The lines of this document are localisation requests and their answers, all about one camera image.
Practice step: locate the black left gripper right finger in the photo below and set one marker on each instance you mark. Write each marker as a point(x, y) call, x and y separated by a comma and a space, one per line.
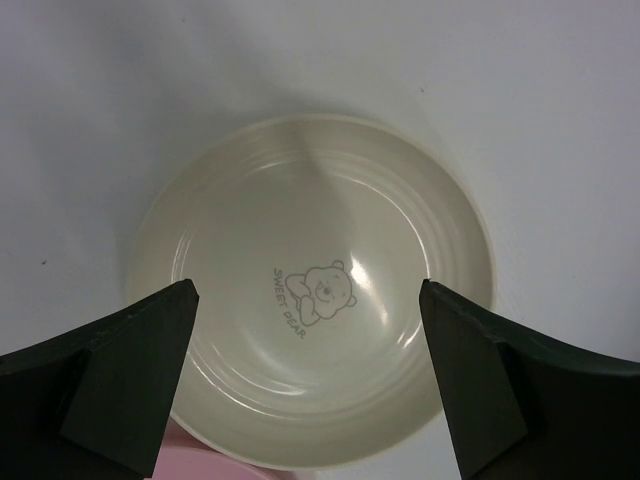
point(522, 405)

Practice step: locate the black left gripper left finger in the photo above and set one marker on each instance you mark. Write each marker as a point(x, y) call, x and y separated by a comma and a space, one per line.
point(94, 402)

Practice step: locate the cream plate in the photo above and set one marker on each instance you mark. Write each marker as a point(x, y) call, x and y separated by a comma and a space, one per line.
point(308, 239)

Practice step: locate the pink plate front row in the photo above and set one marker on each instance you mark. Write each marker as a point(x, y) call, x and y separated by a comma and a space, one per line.
point(183, 457)

